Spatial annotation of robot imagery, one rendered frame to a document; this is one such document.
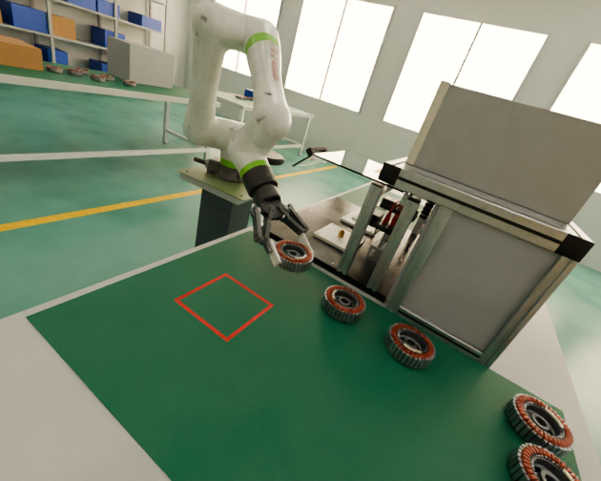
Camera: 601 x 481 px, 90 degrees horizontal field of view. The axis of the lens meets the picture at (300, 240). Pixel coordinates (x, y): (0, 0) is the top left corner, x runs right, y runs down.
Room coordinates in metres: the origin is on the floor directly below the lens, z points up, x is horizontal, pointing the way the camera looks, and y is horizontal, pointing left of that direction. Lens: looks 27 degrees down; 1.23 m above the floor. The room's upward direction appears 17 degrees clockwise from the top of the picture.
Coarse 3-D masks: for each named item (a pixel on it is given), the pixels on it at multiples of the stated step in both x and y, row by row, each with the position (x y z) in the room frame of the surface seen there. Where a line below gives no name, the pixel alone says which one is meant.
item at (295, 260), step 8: (280, 240) 0.73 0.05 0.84; (288, 240) 0.74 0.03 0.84; (280, 248) 0.69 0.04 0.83; (288, 248) 0.73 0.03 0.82; (296, 248) 0.73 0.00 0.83; (304, 248) 0.73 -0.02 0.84; (280, 256) 0.66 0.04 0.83; (288, 256) 0.67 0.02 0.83; (296, 256) 0.69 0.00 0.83; (304, 256) 0.69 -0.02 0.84; (312, 256) 0.71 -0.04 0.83; (280, 264) 0.65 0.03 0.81; (288, 264) 0.65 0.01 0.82; (296, 264) 0.65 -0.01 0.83; (304, 264) 0.66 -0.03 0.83
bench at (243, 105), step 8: (224, 96) 4.35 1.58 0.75; (232, 96) 4.63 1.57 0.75; (232, 104) 4.10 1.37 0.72; (240, 104) 4.09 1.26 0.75; (248, 104) 4.33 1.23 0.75; (240, 112) 4.08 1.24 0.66; (296, 112) 5.31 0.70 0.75; (304, 112) 5.78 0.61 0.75; (240, 120) 4.08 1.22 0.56; (304, 128) 5.72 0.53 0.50; (304, 136) 5.71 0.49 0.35; (296, 144) 5.76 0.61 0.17
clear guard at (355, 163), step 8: (328, 152) 0.94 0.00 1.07; (336, 152) 0.98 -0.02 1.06; (344, 152) 1.03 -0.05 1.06; (304, 160) 0.87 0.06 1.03; (312, 160) 0.93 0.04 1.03; (320, 160) 0.99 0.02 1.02; (328, 160) 0.83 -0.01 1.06; (336, 160) 0.85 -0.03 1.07; (344, 160) 0.89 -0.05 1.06; (352, 160) 0.93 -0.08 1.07; (360, 160) 0.97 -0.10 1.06; (368, 160) 1.01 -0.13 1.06; (344, 168) 0.81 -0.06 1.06; (352, 168) 0.82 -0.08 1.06; (360, 168) 0.85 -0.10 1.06; (368, 168) 0.89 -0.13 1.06; (376, 168) 0.92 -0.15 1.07; (368, 176) 0.79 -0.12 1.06; (376, 176) 0.82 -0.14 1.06; (384, 184) 0.77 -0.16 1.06
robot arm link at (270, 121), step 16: (256, 48) 1.05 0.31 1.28; (272, 48) 1.06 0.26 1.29; (256, 64) 1.00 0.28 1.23; (272, 64) 1.00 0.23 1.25; (256, 80) 0.95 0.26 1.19; (272, 80) 0.93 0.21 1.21; (256, 96) 0.88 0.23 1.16; (272, 96) 0.86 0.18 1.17; (256, 112) 0.82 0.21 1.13; (272, 112) 0.81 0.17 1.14; (288, 112) 0.85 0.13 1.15; (256, 128) 0.82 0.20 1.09; (272, 128) 0.81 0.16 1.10; (288, 128) 0.84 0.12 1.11; (272, 144) 0.84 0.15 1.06
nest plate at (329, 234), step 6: (324, 228) 1.03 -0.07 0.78; (330, 228) 1.04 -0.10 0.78; (336, 228) 1.06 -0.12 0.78; (318, 234) 0.96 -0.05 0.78; (324, 234) 0.98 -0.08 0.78; (330, 234) 0.99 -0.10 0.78; (336, 234) 1.01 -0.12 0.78; (348, 234) 1.04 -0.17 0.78; (324, 240) 0.94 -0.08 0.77; (330, 240) 0.94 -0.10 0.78; (336, 240) 0.95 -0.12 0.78; (342, 240) 0.97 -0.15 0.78; (336, 246) 0.93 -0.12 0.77; (342, 246) 0.93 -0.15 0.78
